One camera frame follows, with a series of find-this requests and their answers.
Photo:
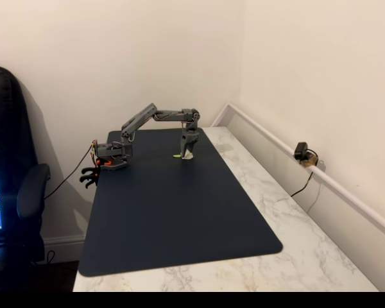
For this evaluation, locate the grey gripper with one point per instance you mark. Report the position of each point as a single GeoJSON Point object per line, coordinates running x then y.
{"type": "Point", "coordinates": [188, 140]}

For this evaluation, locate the grey robot arm with base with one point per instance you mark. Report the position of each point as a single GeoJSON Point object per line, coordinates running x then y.
{"type": "Point", "coordinates": [141, 120]}

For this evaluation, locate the black clamp with orange pads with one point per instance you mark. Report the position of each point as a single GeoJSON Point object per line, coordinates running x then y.
{"type": "Point", "coordinates": [89, 170]}
{"type": "Point", "coordinates": [90, 182]}

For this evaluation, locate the small white block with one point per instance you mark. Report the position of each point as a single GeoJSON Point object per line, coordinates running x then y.
{"type": "Point", "coordinates": [187, 156]}

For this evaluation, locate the white baseboard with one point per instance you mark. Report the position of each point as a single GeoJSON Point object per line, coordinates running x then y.
{"type": "Point", "coordinates": [64, 247]}

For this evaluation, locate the white wall ledge rail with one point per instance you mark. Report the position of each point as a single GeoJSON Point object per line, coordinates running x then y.
{"type": "Point", "coordinates": [340, 189]}

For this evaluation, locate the dark desk mat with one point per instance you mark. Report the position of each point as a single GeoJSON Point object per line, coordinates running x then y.
{"type": "Point", "coordinates": [179, 208]}

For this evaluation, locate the black office chair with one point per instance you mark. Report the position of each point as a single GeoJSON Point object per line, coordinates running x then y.
{"type": "Point", "coordinates": [13, 160]}

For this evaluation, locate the black webcam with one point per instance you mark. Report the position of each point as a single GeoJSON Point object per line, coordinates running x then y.
{"type": "Point", "coordinates": [300, 150]}

